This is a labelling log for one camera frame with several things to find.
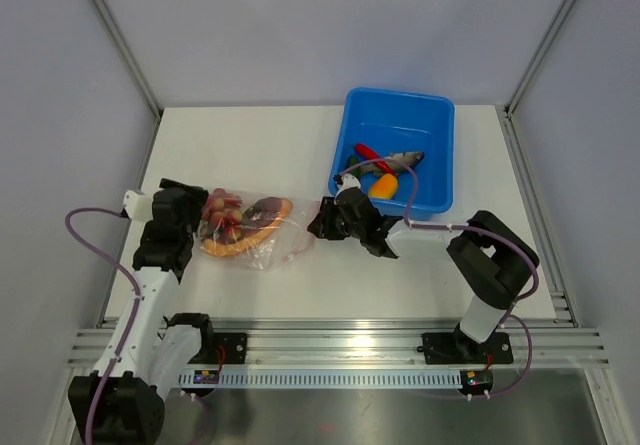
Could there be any orange toy fruit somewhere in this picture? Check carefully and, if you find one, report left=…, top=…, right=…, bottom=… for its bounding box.
left=368, top=174, right=399, bottom=200

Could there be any orange toy croissant bread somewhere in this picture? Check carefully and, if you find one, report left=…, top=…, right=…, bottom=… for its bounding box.
left=199, top=196, right=293, bottom=258

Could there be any clear zip top bag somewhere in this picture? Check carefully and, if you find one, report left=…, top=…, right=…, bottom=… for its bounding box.
left=197, top=188, right=320, bottom=271

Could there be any red toy chili pepper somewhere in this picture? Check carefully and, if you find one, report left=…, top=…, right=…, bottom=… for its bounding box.
left=354, top=143, right=395, bottom=175

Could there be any grey toy fish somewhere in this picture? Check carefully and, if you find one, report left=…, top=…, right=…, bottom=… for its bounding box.
left=361, top=151, right=425, bottom=177

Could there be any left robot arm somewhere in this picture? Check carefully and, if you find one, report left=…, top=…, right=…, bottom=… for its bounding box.
left=65, top=179, right=216, bottom=444

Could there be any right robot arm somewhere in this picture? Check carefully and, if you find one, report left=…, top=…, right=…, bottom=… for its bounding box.
left=307, top=188, right=539, bottom=365

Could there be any red toy grape bunch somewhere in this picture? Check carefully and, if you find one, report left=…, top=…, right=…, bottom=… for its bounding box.
left=199, top=188, right=243, bottom=243

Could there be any blue plastic bin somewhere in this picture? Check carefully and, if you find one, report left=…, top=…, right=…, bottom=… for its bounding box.
left=328, top=87, right=455, bottom=221

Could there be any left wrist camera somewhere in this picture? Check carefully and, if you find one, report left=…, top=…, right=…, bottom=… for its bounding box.
left=122, top=190, right=152, bottom=223

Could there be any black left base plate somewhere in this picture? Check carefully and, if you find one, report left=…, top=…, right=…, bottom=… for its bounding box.
left=214, top=332, right=248, bottom=366

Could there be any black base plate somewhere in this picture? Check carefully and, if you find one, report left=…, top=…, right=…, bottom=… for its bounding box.
left=417, top=332, right=514, bottom=365
left=214, top=332, right=248, bottom=366

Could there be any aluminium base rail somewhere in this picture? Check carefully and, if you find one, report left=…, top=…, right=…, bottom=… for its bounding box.
left=69, top=317, right=609, bottom=366

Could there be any white slotted cable duct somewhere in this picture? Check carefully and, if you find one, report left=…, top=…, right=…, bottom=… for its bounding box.
left=178, top=369, right=462, bottom=390

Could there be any aluminium frame post left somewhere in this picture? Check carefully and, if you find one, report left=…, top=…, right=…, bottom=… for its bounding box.
left=72, top=0, right=162, bottom=116

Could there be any aluminium frame post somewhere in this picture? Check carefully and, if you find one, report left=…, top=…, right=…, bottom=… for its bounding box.
left=504, top=0, right=579, bottom=118
left=72, top=0, right=162, bottom=116

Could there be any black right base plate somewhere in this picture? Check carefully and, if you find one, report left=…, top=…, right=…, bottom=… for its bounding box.
left=417, top=332, right=514, bottom=365

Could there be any aluminium frame post right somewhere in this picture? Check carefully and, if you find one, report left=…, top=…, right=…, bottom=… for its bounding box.
left=504, top=0, right=579, bottom=118

